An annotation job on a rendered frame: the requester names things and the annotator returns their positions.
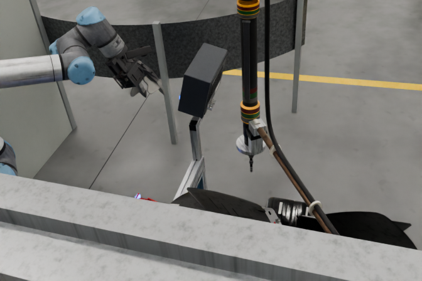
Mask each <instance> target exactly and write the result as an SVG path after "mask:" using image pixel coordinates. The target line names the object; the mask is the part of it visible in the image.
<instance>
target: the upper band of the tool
mask: <svg viewBox="0 0 422 281"><path fill-rule="evenodd" d="M258 4H259V0H253V1H252V2H250V1H249V2H246V1H241V0H237V5H238V6H241V7H244V8H250V7H254V6H257V5H258Z"/></svg>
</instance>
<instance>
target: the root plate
mask: <svg viewBox="0 0 422 281"><path fill-rule="evenodd" d="M263 209H265V211H266V212H265V213H266V214H267V216H268V218H269V220H270V222H271V223H274V222H275V219H277V218H278V217H277V215H276V213H275V211H274V210H273V209H272V208H263ZM268 211H270V212H271V215H270V214H269V212H268Z"/></svg>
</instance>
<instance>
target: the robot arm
mask: <svg viewBox="0 0 422 281"><path fill-rule="evenodd" d="M76 21H77V24H78V25H76V27H74V28H73V29H71V30H70V31H69V32H67V33H66V34H64V35H63V36H62V37H60V38H58V39H56V41H55V42H54V43H52V44H51V45H50V47H49V50H50V53H51V55H46V56H34V57H27V58H15V59H9V60H0V88H10V87H19V86H25V85H34V84H40V83H49V82H59V81H63V80H71V81H72V82H73V83H75V84H77V85H85V84H87V83H89V82H90V81H92V79H93V78H94V75H95V68H94V64H93V61H92V60H91V59H90V57H89V55H88V53H87V50H88V49H89V48H90V47H91V46H92V45H94V44H95V45H96V46H97V47H98V49H100V51H101V52H102V54H103V55H104V56H105V57H106V58H107V59H108V60H107V61H106V62H105V64H106V65H107V67H108V68H109V69H110V71H111V72H112V73H113V74H114V77H113V79H114V80H115V81H116V82H117V84H118V85H119V86H120V87H121V88H122V89H123V88H131V87H132V89H131V96H132V97H134V96H135V95H137V94H138V93H140V94H141V95H142V96H144V97H145V98H146V90H145V89H144V85H143V84H142V83H141V81H142V77H143V76H144V75H145V76H144V77H143V81H144V82H145V83H146V84H147V86H148V87H147V91H148V93H150V94H153V93H155V91H157V90H159V91H160V92H161V93H162V94H163V95H164V94H165V91H164V89H163V86H162V84H161V82H160V81H159V78H158V77H157V76H156V74H155V73H154V72H153V71H152V69H150V68H149V67H147V66H146V65H145V64H143V63H142V62H141V61H139V60H138V59H136V58H135V57H137V56H142V57H144V56H146V55H147V54H148V53H151V52H152V51H151V47H150V46H140V47H139V48H138V49H135V50H131V51H127V46H126V45H125V44H124V42H123V40H122V39H121V38H120V36H119V35H118V34H117V33H116V31H115V30H114V28H113V27H112V26H111V25H110V23H109V22H108V20H106V17H105V16H104V15H103V14H102V13H101V12H100V11H99V9H98V8H97V7H95V6H91V7H88V8H86V9H84V10H83V11H82V12H81V13H80V14H79V15H78V16H77V17H76ZM130 58H132V59H130ZM128 59H129V60H128ZM117 79H118V81H119V82H120V83H121V85H120V84H119V82H118V81H117ZM0 173H2V174H8V175H13V176H18V171H17V167H16V156H15V153H14V150H13V148H12V146H11V145H10V144H9V143H8V142H6V141H5V140H3V139H2V138H1V137H0Z"/></svg>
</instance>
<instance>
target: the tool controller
mask: <svg viewBox="0 0 422 281"><path fill-rule="evenodd" d="M226 58H227V50H225V49H223V48H219V47H216V46H213V45H210V44H207V43H203V45H202V46H201V48H200V49H199V51H198V52H197V54H196V56H195V57H194V59H193V61H192V62H191V64H190V66H189V67H188V69H187V70H186V72H185V74H184V76H183V83H182V87H181V94H180V100H179V104H178V111H180V112H183V113H186V114H189V115H192V116H195V117H200V118H201V119H202V118H203V116H204V115H205V113H206V112H207V109H208V110H212V109H213V105H215V101H216V100H214V99H213V97H214V95H215V93H216V91H217V89H218V87H219V85H220V81H221V78H222V73H223V70H224V65H225V61H226ZM210 104H212V105H210Z"/></svg>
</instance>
